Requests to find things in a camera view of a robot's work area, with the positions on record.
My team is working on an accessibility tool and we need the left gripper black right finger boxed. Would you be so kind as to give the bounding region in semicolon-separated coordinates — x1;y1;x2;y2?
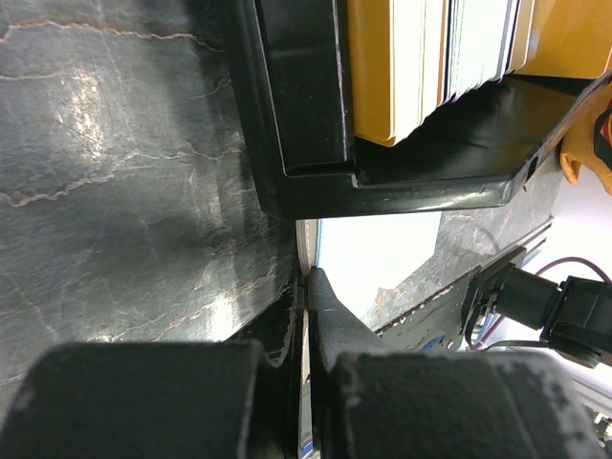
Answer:
307;268;392;458

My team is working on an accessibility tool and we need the white card stack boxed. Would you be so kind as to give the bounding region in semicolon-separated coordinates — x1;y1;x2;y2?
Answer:
348;1;535;147

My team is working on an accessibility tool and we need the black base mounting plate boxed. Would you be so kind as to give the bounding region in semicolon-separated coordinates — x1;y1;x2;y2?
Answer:
376;268;481;353

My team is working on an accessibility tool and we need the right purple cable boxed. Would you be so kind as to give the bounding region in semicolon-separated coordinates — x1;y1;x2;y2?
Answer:
466;256;611;350

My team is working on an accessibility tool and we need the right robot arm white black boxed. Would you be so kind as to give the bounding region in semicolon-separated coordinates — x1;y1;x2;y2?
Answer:
462;248;611;368

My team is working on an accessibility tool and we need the black plastic card box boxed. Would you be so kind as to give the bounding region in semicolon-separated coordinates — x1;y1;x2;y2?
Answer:
219;1;584;220

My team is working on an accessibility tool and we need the yellow tote bag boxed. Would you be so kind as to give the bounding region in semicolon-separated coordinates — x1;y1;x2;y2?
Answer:
516;1;611;192

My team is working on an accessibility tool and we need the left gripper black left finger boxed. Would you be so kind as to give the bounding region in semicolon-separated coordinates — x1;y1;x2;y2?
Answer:
228;272;305;458

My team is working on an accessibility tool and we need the grey card holder wallet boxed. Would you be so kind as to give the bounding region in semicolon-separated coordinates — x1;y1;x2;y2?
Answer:
295;212;444;321

